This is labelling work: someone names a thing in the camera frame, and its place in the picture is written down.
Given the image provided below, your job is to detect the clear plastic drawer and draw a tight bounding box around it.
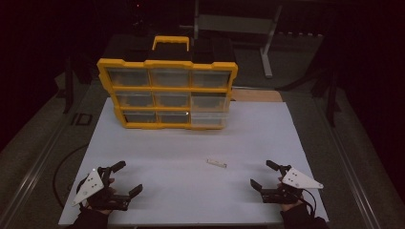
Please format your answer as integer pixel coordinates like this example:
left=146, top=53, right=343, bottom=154
left=190, top=92, right=231, bottom=113
left=190, top=111, right=229, bottom=129

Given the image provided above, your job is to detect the black stand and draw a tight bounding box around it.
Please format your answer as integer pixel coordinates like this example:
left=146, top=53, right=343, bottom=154
left=56, top=56, right=77, bottom=115
left=309, top=60, right=343, bottom=128

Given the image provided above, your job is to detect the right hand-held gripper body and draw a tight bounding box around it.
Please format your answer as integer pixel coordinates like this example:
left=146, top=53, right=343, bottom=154
left=261, top=164, right=325, bottom=205

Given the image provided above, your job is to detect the person's right hand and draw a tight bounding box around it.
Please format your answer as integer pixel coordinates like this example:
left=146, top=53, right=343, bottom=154
left=276, top=177, right=308, bottom=213

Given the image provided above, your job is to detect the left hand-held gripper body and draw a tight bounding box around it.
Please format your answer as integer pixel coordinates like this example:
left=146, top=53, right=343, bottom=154
left=71, top=166, right=132, bottom=212

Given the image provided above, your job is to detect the person's left hand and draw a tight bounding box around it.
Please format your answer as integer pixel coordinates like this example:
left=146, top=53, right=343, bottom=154
left=85, top=177, right=118, bottom=212

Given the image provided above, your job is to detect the grey metal stand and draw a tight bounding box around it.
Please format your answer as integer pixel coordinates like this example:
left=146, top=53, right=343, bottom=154
left=179, top=0, right=284, bottom=79

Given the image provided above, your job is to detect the black case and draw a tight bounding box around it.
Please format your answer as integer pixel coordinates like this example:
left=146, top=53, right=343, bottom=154
left=103, top=32, right=237, bottom=66

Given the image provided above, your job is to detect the wooden board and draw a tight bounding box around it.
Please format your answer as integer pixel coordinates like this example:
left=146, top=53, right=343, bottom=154
left=230, top=88, right=284, bottom=103

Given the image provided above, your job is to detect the black cable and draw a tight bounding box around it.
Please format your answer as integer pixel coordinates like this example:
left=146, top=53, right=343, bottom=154
left=300, top=188, right=318, bottom=219
left=52, top=143, right=90, bottom=208

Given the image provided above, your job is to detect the small white bar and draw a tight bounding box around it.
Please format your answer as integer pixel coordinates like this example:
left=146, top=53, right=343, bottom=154
left=205, top=158, right=228, bottom=169

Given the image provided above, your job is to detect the metal rail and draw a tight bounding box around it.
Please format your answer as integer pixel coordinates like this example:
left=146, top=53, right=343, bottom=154
left=313, top=94, right=383, bottom=229
left=0, top=125, right=70, bottom=229

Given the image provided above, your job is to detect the yellow drawer organizer cabinet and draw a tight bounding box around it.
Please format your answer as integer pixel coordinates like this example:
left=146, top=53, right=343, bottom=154
left=96, top=35, right=239, bottom=131

